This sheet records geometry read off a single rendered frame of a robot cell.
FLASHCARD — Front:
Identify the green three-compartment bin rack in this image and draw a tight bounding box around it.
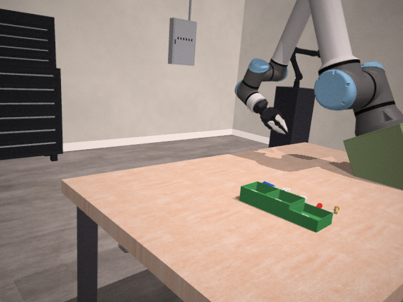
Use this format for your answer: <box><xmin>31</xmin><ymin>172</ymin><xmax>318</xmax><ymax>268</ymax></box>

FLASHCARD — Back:
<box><xmin>239</xmin><ymin>181</ymin><xmax>331</xmax><ymax>233</ymax></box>

